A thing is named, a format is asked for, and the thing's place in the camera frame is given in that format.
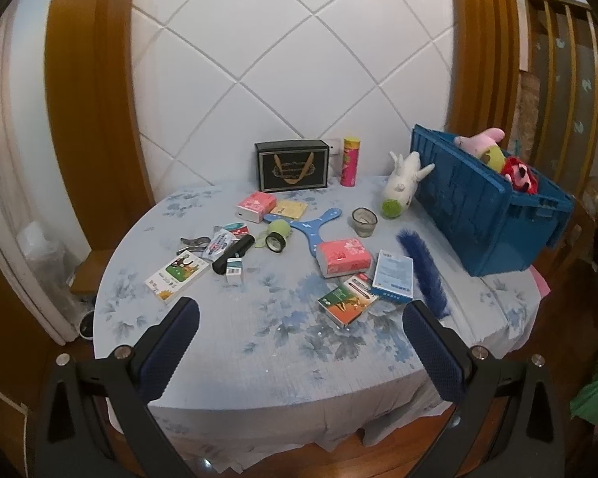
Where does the blue boomerang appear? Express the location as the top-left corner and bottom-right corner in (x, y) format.
(264, 206), (358, 258)

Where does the red plush toy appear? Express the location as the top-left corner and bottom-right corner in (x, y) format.
(501, 156), (540, 194)

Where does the glass cup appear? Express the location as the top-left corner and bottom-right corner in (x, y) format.
(351, 208), (378, 238)

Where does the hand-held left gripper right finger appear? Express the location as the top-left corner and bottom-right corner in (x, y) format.
(403, 301), (564, 478)

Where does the wooden wall pillar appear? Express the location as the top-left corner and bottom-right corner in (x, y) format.
(45, 0), (155, 310)
(446, 0), (521, 135)

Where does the black cylinder case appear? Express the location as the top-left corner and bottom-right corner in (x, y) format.
(212, 234), (256, 274)

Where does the metal clip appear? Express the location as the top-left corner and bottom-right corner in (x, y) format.
(178, 236), (210, 256)

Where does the white squeezed tube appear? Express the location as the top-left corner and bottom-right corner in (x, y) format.
(201, 229), (240, 262)

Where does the white plush toy green nose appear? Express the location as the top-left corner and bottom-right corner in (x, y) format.
(381, 151), (437, 221)

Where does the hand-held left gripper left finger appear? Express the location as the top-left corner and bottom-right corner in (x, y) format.
(35, 297), (201, 478)

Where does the blue plastic crate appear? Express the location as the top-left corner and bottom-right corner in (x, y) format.
(411, 123), (576, 278)

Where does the pink yellow snack canister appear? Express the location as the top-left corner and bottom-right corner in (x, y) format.
(340, 135), (362, 189)

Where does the yellow plush toy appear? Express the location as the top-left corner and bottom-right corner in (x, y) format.
(481, 147), (506, 170)

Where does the dark blue feather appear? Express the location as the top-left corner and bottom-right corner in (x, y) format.
(397, 229), (452, 318)

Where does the orange green box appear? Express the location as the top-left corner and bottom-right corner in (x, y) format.
(317, 284), (380, 329)

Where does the red white pen box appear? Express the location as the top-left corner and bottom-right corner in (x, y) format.
(341, 273), (380, 302)

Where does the black gift box gold handle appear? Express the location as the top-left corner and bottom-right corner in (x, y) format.
(254, 139), (330, 194)

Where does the wooden framed glass screen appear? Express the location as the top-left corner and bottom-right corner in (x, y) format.
(521, 0), (598, 185)

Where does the blue white box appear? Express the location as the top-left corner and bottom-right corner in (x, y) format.
(371, 250), (415, 304)

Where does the clear plastic bag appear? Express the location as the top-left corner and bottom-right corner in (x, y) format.
(17, 221), (78, 329)

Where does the green round plush toy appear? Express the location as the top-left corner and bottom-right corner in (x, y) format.
(254, 219), (292, 250)

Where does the pink star plush toy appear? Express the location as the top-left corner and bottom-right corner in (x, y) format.
(453, 128), (505, 156)

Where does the white round floor object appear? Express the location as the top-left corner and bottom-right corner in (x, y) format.
(77, 309), (98, 342)

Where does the yellow booklet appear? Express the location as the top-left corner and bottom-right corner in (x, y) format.
(269, 200), (309, 221)

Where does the small pink tissue pack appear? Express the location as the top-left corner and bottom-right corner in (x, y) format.
(236, 192), (276, 223)

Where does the pink cloth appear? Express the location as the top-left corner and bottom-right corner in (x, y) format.
(529, 266), (551, 300)

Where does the large pink tissue pack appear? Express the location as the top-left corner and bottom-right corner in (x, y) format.
(315, 239), (374, 278)

